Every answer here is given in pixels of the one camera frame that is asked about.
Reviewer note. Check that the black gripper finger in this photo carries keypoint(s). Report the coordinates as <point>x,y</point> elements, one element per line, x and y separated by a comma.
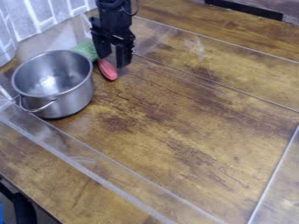
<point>102,46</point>
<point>125,52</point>

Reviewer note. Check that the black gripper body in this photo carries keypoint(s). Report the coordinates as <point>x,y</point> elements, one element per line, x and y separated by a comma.
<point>111,27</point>

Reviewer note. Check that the pink spoon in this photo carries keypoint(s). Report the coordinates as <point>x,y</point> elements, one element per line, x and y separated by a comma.
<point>107,69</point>

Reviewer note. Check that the green bumpy toy vegetable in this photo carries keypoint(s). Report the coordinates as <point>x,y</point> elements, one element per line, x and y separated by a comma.
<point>87,49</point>

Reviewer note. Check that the stainless steel pot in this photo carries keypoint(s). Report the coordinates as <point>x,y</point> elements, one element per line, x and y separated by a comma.
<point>55,84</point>

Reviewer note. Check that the white patterned curtain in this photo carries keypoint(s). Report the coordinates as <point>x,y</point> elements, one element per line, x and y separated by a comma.
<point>29,17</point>

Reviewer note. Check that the clear acrylic table barrier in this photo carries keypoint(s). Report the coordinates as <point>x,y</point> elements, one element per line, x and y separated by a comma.
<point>189,141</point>

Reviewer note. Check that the black bar at back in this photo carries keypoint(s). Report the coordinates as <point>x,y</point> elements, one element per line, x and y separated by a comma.
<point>246,9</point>

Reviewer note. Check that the black table leg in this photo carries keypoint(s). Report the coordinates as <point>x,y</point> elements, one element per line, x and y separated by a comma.
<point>23,206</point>

